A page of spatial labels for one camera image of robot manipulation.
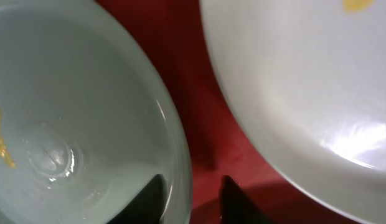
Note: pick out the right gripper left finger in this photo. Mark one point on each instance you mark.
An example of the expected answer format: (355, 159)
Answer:
(146, 207)

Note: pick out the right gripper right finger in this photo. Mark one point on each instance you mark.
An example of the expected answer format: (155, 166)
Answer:
(236, 207)

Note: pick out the pale green plate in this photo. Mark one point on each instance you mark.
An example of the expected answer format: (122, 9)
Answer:
(85, 116)

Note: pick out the red plastic tray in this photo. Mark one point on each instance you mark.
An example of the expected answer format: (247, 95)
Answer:
(171, 34)

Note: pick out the white plate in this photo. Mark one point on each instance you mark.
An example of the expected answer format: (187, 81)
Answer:
(306, 81)

